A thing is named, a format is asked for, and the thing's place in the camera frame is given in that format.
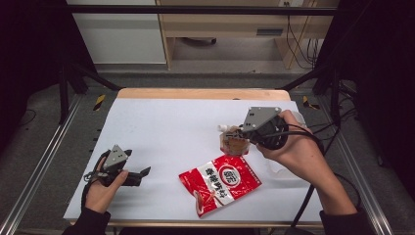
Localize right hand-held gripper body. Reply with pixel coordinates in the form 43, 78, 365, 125
240, 106, 291, 152

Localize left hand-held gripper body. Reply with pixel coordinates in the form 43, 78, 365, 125
93, 144, 145, 188

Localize red seasoning packet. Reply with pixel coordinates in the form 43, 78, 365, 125
178, 154, 263, 218

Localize person's left hand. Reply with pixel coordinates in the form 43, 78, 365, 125
84, 156, 129, 215

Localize person's right hand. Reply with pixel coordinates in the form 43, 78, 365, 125
255, 110, 338, 191

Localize black stand leg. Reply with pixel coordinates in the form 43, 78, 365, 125
279, 61, 343, 129
58, 61, 123, 125

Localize wooden desk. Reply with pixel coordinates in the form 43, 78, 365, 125
156, 0, 341, 71

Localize white cabinet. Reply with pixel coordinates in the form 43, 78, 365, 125
66, 0, 167, 65

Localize black curtain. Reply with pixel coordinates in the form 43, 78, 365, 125
0, 0, 96, 155
312, 0, 415, 197

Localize black looped gripper cable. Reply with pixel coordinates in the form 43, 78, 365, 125
80, 149, 112, 210

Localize thick black gripper cable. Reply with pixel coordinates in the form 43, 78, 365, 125
257, 122, 327, 235

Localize aluminium frame rail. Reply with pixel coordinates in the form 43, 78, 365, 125
316, 97, 396, 235
0, 93, 83, 235

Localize black floor cables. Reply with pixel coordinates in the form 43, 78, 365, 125
307, 80, 361, 140

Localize hanging black desk cables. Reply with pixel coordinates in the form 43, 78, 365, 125
285, 14, 325, 71

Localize thin black cable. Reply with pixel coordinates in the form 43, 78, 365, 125
334, 172, 362, 211

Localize black horizontal frame bar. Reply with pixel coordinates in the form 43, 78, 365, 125
64, 4, 339, 16

